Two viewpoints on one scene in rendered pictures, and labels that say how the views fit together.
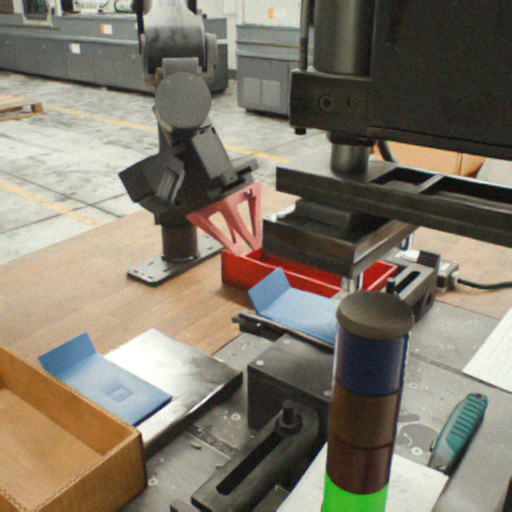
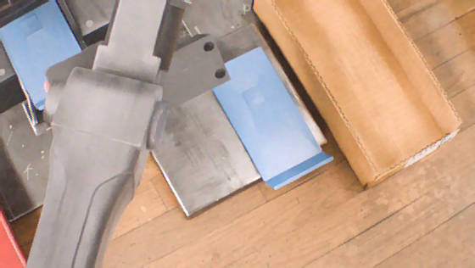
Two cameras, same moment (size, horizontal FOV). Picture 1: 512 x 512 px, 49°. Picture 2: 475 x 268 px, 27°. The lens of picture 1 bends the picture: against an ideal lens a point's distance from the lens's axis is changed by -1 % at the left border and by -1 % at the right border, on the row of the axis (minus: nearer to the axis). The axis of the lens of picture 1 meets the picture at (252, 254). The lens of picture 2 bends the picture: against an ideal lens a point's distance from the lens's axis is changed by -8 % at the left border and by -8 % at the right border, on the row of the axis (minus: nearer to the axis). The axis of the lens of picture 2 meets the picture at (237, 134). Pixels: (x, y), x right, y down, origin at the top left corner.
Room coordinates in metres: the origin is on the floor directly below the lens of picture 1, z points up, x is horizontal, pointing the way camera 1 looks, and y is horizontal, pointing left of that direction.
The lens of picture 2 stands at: (0.90, 0.24, 1.98)
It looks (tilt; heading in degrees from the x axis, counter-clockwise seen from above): 72 degrees down; 195
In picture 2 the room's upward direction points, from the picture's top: 9 degrees clockwise
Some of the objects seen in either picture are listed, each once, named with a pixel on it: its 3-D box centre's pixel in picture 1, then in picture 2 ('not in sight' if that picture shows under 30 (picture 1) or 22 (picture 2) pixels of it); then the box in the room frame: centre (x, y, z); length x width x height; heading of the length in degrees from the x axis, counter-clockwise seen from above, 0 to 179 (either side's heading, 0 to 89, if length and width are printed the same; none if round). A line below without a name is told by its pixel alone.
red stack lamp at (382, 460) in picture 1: (360, 447); not in sight; (0.25, -0.06, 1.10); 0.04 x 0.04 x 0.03
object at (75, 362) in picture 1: (103, 376); (267, 115); (0.53, 0.17, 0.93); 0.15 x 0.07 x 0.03; 52
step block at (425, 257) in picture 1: (419, 285); not in sight; (0.73, -0.24, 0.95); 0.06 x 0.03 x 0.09; 143
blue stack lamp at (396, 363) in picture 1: (371, 346); not in sight; (0.25, -0.06, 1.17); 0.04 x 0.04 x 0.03
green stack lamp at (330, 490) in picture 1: (355, 491); not in sight; (0.25, -0.06, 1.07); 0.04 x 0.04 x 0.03
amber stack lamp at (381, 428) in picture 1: (365, 399); not in sight; (0.25, -0.06, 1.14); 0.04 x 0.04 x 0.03
